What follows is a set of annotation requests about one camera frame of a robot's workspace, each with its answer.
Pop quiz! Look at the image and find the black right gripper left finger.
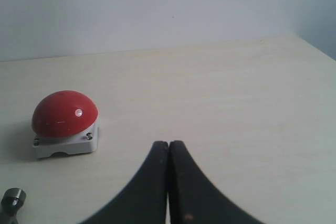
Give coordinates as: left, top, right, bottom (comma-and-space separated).
83, 141, 169, 224

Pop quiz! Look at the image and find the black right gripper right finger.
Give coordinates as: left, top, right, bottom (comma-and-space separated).
169, 141, 261, 223

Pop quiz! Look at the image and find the black yellow claw hammer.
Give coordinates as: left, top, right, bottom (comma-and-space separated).
1, 188, 27, 224

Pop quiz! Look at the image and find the red dome push button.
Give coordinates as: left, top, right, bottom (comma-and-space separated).
31, 90, 99, 159

